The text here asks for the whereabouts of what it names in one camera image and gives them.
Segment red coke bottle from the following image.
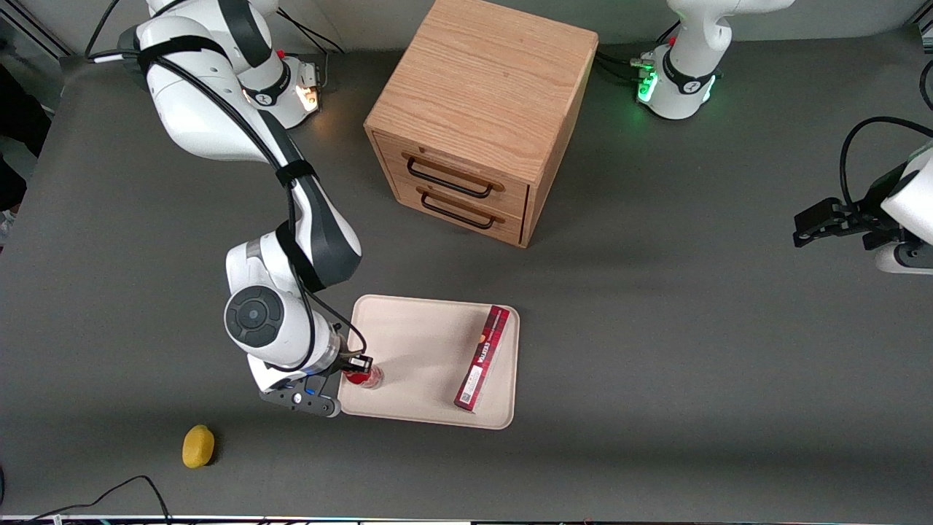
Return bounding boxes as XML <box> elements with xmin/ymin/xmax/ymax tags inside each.
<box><xmin>344</xmin><ymin>366</ymin><xmax>386</xmax><ymax>391</ymax></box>

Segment beige rectangular tray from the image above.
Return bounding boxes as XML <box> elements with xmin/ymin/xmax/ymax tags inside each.
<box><xmin>337</xmin><ymin>294</ymin><xmax>521</xmax><ymax>430</ymax></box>

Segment yellow lemon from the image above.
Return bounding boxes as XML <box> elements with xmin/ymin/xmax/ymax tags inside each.
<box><xmin>181</xmin><ymin>424</ymin><xmax>216</xmax><ymax>470</ymax></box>

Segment long red snack box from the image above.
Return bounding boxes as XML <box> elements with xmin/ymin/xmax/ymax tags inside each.
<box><xmin>453</xmin><ymin>305</ymin><xmax>511</xmax><ymax>413</ymax></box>

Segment wooden drawer front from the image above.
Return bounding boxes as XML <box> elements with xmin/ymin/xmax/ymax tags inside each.
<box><xmin>394</xmin><ymin>179</ymin><xmax>526</xmax><ymax>246</ymax></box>
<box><xmin>374</xmin><ymin>133</ymin><xmax>531</xmax><ymax>219</ymax></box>

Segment wooden drawer cabinet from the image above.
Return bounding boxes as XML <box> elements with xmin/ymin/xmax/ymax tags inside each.
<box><xmin>363</xmin><ymin>0</ymin><xmax>600</xmax><ymax>249</ymax></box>

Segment person in dark clothes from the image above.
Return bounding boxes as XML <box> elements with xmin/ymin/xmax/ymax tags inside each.
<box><xmin>0</xmin><ymin>64</ymin><xmax>53</xmax><ymax>246</ymax></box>

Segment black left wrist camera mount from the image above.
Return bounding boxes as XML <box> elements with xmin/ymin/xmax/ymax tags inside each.
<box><xmin>793</xmin><ymin>197</ymin><xmax>886</xmax><ymax>249</ymax></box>

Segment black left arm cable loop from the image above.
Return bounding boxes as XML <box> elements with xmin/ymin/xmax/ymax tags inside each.
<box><xmin>839</xmin><ymin>116</ymin><xmax>933</xmax><ymax>210</ymax></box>

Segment thin black table cable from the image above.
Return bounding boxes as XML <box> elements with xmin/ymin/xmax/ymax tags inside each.
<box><xmin>0</xmin><ymin>475</ymin><xmax>173</xmax><ymax>525</ymax></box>

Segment black drawer handle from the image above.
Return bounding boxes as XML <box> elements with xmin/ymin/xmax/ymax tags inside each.
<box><xmin>406</xmin><ymin>157</ymin><xmax>494</xmax><ymax>200</ymax></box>
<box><xmin>420</xmin><ymin>190</ymin><xmax>497</xmax><ymax>230</ymax></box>

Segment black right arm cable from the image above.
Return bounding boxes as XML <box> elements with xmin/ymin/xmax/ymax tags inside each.
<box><xmin>85</xmin><ymin>0</ymin><xmax>369</xmax><ymax>374</ymax></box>

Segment black left base cables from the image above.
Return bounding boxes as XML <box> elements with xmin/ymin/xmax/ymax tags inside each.
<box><xmin>594</xmin><ymin>22</ymin><xmax>682</xmax><ymax>85</ymax></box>

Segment black base cables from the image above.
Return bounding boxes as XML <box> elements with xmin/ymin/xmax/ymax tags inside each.
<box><xmin>276</xmin><ymin>7</ymin><xmax>348</xmax><ymax>92</ymax></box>
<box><xmin>594</xmin><ymin>22</ymin><xmax>682</xmax><ymax>85</ymax></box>

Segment black right base cables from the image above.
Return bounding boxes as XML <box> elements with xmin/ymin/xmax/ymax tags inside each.
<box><xmin>276</xmin><ymin>7</ymin><xmax>348</xmax><ymax>92</ymax></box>

